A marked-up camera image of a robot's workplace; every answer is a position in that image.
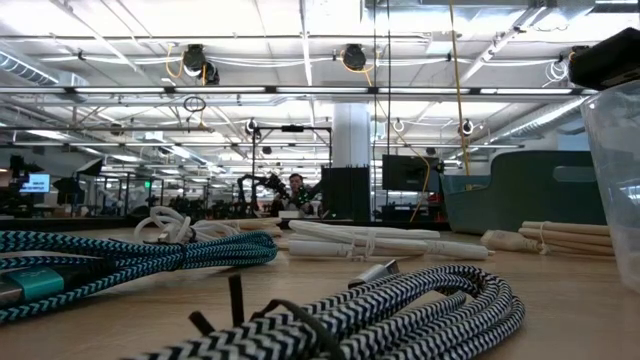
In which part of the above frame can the clear plastic tray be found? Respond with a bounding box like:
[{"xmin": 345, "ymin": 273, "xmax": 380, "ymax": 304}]
[{"xmin": 579, "ymin": 78, "xmax": 640, "ymax": 295}]

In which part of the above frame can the large white cable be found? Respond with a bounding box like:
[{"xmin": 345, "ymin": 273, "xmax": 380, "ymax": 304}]
[{"xmin": 286, "ymin": 219, "xmax": 495, "ymax": 263}]

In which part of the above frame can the grey beige cable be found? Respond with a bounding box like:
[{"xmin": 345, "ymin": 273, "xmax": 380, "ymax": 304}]
[{"xmin": 199, "ymin": 216, "xmax": 285, "ymax": 239}]

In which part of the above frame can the small white cable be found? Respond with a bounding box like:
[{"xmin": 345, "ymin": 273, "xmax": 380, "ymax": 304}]
[{"xmin": 132, "ymin": 205, "xmax": 242, "ymax": 245}]

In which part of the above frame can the teal braided cable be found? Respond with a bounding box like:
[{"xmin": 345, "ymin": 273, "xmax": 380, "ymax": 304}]
[{"xmin": 0, "ymin": 229, "xmax": 279, "ymax": 325}]

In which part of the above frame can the white building column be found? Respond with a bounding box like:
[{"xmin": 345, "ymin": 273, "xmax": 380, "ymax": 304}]
[{"xmin": 331, "ymin": 102, "xmax": 372, "ymax": 169}]

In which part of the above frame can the long ceiling light strip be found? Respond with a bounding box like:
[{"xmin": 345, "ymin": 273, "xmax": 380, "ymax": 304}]
[{"xmin": 0, "ymin": 85, "xmax": 601, "ymax": 96}]

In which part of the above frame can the black cabinet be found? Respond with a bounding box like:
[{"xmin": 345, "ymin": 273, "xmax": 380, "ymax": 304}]
[{"xmin": 320, "ymin": 166, "xmax": 372, "ymax": 222}]

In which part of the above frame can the person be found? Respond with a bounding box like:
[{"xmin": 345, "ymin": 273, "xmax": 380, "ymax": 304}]
[{"xmin": 272, "ymin": 172, "xmax": 315, "ymax": 217}]

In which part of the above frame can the background computer monitor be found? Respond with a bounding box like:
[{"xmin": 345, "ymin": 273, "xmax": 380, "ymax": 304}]
[{"xmin": 19, "ymin": 172, "xmax": 52, "ymax": 195}]

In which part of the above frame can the silver ventilation duct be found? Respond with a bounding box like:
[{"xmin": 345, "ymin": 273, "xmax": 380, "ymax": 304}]
[
  {"xmin": 492, "ymin": 95, "xmax": 594, "ymax": 147},
  {"xmin": 0, "ymin": 49, "xmax": 61, "ymax": 86}
]

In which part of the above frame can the yellow hanging cable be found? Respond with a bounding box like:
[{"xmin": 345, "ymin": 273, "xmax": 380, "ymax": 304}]
[{"xmin": 447, "ymin": 0, "xmax": 474, "ymax": 192}]

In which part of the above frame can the large beige coiled cable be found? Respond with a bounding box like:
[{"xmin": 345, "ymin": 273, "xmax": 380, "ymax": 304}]
[{"xmin": 479, "ymin": 220, "xmax": 616, "ymax": 258}]

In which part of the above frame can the black wall screen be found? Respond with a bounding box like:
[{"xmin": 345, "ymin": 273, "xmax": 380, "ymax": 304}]
[{"xmin": 381, "ymin": 154, "xmax": 442, "ymax": 193}]

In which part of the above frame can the background black station frame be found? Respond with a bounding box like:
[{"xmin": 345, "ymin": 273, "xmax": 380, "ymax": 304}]
[{"xmin": 251, "ymin": 124, "xmax": 334, "ymax": 221}]

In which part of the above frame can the black white braided cable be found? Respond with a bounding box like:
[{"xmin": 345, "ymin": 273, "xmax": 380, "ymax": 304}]
[{"xmin": 119, "ymin": 258, "xmax": 527, "ymax": 360}]

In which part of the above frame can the black aluminium table frame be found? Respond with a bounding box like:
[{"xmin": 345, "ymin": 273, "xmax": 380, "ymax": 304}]
[{"xmin": 0, "ymin": 214, "xmax": 444, "ymax": 232}]

